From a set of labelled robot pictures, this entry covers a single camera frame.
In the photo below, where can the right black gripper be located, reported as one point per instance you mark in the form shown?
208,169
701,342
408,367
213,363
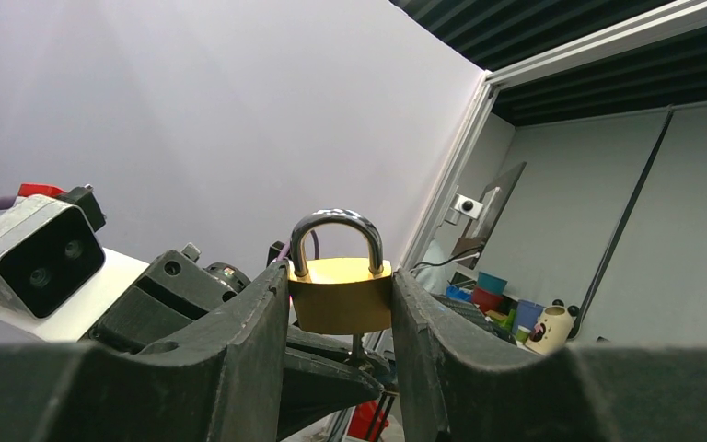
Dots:
207,305

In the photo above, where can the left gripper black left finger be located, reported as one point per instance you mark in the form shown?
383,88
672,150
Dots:
86,392

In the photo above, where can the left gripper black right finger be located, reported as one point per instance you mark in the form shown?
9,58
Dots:
458,382

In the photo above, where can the brass padlock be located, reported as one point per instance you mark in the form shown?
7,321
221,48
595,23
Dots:
342,295

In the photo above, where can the black computer keyboard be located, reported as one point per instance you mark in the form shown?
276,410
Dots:
471,313

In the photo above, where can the red plastic cup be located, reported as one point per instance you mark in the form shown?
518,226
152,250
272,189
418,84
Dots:
485,300

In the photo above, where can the blue plastic cup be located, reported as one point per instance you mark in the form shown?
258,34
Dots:
527,315

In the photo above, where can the panda ceramic mug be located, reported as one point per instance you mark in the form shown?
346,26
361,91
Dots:
553,328

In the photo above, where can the teal plastic cup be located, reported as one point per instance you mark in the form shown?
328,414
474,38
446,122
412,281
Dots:
491,283

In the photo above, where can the computer monitor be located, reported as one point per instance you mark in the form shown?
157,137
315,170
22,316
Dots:
477,233

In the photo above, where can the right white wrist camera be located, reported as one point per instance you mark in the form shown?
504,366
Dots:
56,280

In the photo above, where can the external webcam on frame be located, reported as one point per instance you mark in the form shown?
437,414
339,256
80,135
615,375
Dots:
463,206

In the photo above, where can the aluminium frame rail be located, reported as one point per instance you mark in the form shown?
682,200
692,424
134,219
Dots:
658,24

